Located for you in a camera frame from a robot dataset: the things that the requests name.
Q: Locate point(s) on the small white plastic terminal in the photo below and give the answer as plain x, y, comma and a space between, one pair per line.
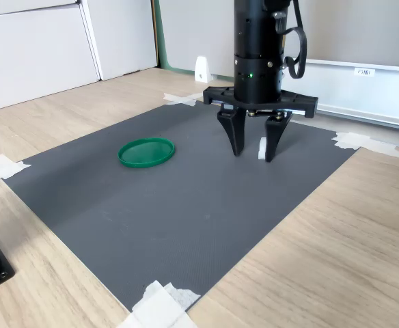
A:
261, 148

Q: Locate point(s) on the round green lid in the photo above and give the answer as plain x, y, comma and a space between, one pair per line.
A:
146, 152

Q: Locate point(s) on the white tape piece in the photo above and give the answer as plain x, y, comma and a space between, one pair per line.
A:
353, 140
4, 168
158, 307
180, 98

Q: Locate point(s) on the dark grey mat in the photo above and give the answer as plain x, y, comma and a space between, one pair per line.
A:
172, 212

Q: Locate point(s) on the white cabinet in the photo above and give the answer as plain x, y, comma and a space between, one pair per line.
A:
39, 51

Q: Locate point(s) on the small white bracket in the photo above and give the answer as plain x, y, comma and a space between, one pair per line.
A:
202, 70

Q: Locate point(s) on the grey partition with green frame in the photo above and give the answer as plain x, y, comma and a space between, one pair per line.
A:
350, 30

